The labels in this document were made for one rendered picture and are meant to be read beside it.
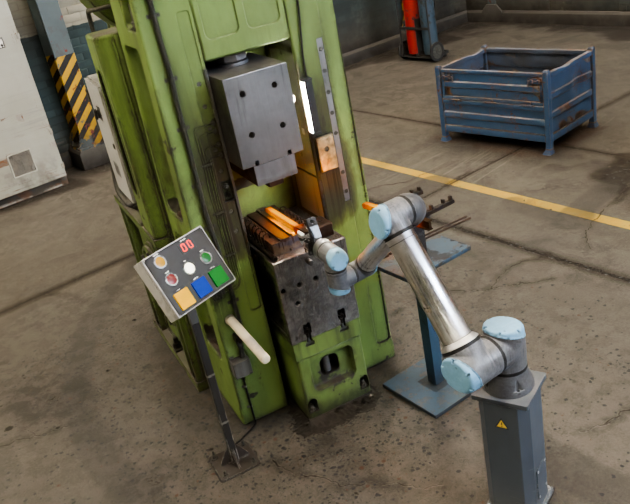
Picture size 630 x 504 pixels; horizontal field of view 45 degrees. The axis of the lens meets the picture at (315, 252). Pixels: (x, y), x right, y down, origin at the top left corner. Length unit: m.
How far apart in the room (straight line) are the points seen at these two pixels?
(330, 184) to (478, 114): 3.57
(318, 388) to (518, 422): 1.26
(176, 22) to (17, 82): 5.18
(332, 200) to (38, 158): 5.21
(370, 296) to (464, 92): 3.47
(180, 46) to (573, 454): 2.43
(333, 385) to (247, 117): 1.44
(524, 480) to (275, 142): 1.73
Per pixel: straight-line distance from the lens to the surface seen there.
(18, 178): 8.52
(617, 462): 3.63
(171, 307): 3.17
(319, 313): 3.71
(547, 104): 6.71
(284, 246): 3.56
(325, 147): 3.66
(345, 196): 3.80
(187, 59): 3.37
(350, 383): 3.99
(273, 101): 3.37
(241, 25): 3.43
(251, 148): 3.37
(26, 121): 8.46
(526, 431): 3.06
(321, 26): 3.60
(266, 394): 4.03
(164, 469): 3.99
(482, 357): 2.78
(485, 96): 7.06
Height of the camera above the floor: 2.43
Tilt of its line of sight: 25 degrees down
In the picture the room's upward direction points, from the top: 12 degrees counter-clockwise
